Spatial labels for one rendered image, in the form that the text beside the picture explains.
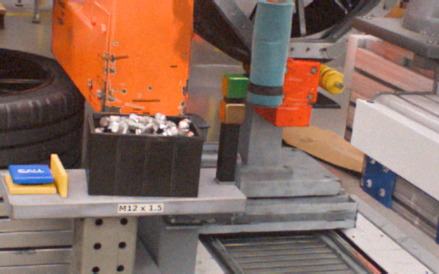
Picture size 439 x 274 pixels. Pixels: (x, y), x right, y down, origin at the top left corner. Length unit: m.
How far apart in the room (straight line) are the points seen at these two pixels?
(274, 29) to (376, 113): 0.93
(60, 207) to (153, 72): 0.36
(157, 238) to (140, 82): 0.51
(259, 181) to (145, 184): 0.89
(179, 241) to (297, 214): 0.47
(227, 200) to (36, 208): 0.35
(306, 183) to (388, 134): 1.30
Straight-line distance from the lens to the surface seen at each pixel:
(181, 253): 2.19
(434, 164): 1.17
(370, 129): 1.30
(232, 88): 1.69
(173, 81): 1.82
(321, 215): 2.57
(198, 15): 2.34
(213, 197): 1.68
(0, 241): 1.95
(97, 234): 1.68
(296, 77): 2.37
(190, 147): 1.63
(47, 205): 1.60
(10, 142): 2.01
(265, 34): 2.19
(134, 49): 1.79
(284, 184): 2.52
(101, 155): 1.62
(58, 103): 2.08
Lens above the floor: 1.03
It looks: 16 degrees down
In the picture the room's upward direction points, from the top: 6 degrees clockwise
